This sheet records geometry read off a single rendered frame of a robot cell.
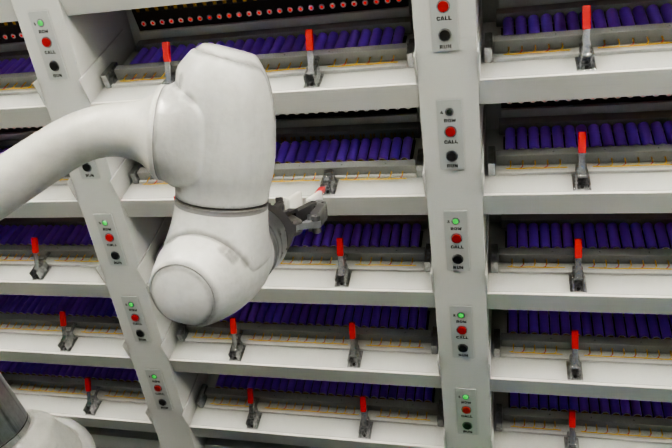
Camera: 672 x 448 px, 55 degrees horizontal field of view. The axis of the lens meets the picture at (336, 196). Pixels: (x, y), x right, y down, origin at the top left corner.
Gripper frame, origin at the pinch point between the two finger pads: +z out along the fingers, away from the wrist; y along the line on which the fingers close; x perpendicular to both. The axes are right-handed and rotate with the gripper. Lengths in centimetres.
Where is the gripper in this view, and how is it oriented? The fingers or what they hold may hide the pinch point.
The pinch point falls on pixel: (304, 203)
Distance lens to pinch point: 103.3
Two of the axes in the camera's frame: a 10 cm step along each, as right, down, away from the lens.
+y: 9.7, -0.2, -2.6
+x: -0.7, -9.8, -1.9
